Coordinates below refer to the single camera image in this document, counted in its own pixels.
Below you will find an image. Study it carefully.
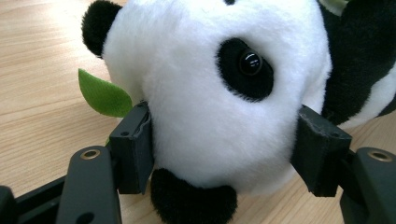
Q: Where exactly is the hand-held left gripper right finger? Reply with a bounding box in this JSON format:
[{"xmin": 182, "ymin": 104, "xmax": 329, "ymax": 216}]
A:
[{"xmin": 290, "ymin": 105, "xmax": 353, "ymax": 198}]

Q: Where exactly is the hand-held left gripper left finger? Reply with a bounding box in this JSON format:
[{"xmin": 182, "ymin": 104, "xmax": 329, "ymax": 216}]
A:
[{"xmin": 108, "ymin": 101, "xmax": 155, "ymax": 195}]

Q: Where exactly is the panda plush toy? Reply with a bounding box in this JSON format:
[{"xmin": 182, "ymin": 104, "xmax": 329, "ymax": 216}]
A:
[{"xmin": 78, "ymin": 0, "xmax": 396, "ymax": 224}]

